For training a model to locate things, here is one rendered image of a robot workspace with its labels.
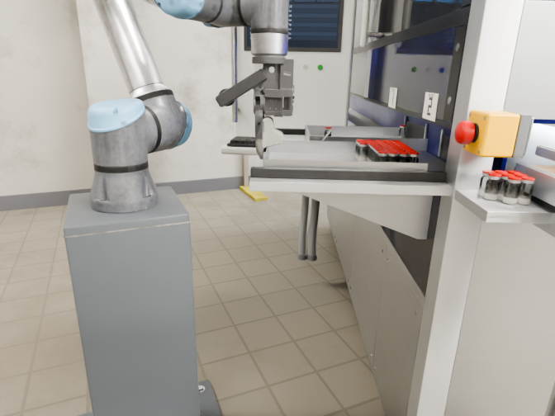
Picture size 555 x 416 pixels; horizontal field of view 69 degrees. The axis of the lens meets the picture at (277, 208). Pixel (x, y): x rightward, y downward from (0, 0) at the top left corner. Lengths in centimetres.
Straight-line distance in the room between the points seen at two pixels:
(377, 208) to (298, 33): 102
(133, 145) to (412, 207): 63
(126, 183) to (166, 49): 283
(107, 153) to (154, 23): 283
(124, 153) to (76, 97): 275
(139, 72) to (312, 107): 91
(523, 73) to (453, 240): 33
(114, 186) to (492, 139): 74
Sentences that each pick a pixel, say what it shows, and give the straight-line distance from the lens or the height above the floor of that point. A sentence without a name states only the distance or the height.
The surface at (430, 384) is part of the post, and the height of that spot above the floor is 41.
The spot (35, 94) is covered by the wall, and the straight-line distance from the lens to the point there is 368.
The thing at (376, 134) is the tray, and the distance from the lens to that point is 147.
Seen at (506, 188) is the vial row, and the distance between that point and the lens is 79.
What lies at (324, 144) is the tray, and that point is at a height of 91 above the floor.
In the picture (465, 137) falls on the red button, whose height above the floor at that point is 99.
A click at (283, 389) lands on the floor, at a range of 160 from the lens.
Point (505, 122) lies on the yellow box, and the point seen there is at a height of 102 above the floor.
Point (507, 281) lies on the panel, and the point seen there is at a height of 68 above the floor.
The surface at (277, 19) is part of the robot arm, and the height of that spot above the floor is 118.
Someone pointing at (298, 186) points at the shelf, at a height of 87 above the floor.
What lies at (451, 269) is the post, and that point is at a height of 71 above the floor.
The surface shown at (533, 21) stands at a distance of 87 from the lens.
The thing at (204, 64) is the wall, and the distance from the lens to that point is 375.
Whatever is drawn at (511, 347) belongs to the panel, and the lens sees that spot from 108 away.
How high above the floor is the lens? 109
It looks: 19 degrees down
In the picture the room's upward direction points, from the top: 1 degrees clockwise
